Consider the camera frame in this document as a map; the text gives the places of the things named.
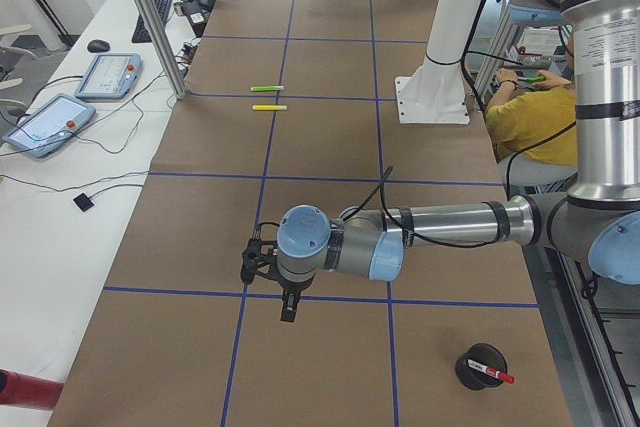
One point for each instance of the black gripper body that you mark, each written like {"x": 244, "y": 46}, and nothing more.
{"x": 291, "y": 287}

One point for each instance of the red cylinder bottle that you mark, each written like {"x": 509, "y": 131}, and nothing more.
{"x": 25, "y": 391}

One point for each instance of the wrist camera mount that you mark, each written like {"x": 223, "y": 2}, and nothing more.
{"x": 259, "y": 259}

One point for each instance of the aluminium frame post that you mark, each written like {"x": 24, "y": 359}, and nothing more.
{"x": 162, "y": 47}

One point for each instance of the small black square device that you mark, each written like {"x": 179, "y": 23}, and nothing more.
{"x": 83, "y": 202}

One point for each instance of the lower blue teach pendant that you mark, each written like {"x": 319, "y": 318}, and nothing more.
{"x": 46, "y": 130}

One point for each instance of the brown paper table mat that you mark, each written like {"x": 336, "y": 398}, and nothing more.
{"x": 177, "y": 339}

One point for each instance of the blue teach pendant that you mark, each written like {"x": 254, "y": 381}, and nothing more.
{"x": 109, "y": 77}
{"x": 46, "y": 130}

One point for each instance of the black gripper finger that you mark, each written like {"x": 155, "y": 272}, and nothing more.
{"x": 290, "y": 301}

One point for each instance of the left black mesh cup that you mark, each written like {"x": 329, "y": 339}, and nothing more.
{"x": 486, "y": 354}

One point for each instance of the red whiteboard marker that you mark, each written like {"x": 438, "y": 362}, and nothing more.
{"x": 490, "y": 371}

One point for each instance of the yellow highlighter pen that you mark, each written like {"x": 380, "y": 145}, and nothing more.
{"x": 269, "y": 108}

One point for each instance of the green highlighter pen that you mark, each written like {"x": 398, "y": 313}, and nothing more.
{"x": 268, "y": 88}

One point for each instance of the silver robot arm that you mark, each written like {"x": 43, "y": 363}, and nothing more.
{"x": 596, "y": 221}

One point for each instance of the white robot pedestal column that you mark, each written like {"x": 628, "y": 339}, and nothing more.
{"x": 435, "y": 93}

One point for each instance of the upper blue teach pendant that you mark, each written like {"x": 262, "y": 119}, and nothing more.
{"x": 109, "y": 77}

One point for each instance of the black computer mouse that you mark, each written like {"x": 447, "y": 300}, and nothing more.
{"x": 98, "y": 46}

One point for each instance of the person in yellow shirt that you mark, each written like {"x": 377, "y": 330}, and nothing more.
{"x": 531, "y": 122}

